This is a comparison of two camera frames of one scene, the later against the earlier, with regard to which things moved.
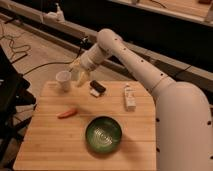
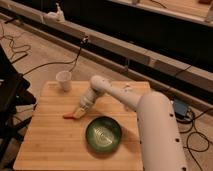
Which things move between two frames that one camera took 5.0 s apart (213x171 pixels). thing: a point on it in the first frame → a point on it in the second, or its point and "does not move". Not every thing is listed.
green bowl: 103,134 does not move
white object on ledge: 56,16 does not move
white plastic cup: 64,79 does not move
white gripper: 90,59 → 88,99
